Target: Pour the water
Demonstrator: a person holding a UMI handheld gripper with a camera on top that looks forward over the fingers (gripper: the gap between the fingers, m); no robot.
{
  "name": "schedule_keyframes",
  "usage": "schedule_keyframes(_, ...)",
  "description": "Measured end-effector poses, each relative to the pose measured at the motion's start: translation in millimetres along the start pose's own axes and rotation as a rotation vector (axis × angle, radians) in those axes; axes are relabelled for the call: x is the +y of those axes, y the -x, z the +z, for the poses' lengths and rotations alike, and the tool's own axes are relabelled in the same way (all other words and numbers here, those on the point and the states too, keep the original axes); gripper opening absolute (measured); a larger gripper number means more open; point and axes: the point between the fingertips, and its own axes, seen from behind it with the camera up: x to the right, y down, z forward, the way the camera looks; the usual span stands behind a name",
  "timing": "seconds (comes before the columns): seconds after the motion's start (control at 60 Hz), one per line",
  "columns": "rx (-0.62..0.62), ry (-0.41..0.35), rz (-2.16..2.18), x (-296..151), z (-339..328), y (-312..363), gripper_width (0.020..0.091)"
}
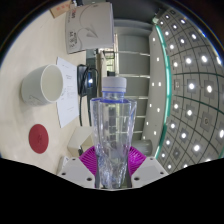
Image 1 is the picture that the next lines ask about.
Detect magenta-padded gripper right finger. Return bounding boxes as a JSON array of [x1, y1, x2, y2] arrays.
[[126, 145, 169, 189]]

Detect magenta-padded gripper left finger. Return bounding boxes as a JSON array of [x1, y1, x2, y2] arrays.
[[57, 146, 101, 189]]

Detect clear plastic water bottle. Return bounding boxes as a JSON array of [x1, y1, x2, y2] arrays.
[[89, 76, 138, 190]]

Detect flat round red coaster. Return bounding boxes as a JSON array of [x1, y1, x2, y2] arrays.
[[28, 123, 50, 155]]

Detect white printed paper sheet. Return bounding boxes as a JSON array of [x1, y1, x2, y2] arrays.
[[55, 56, 81, 129]]

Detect black desk phone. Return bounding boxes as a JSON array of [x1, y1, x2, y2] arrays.
[[77, 63, 100, 127]]

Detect white ceramic cup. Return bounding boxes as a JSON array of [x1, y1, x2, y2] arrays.
[[20, 63, 65, 107]]

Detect group of ceiling lights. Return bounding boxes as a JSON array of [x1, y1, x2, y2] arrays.
[[144, 8, 224, 171]]

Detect white printed cardboard box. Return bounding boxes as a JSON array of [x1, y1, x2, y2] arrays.
[[64, 2, 115, 55]]

